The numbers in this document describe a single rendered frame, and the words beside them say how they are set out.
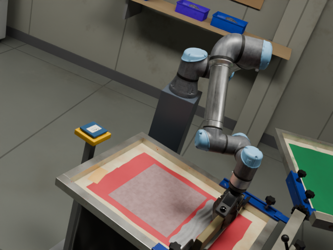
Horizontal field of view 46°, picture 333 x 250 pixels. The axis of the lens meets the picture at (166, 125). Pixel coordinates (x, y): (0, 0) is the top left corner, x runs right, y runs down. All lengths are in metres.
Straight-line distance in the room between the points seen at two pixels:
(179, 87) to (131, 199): 0.65
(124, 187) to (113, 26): 3.11
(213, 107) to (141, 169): 0.52
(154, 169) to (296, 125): 2.78
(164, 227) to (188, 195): 0.24
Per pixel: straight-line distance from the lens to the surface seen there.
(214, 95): 1.49
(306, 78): 4.23
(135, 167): 1.81
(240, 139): 1.51
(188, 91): 1.99
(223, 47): 1.55
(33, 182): 3.08
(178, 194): 1.75
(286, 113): 4.37
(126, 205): 1.62
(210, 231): 1.49
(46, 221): 2.81
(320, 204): 2.15
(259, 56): 1.60
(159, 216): 1.62
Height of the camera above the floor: 2.04
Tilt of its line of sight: 30 degrees down
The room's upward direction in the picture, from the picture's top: 18 degrees clockwise
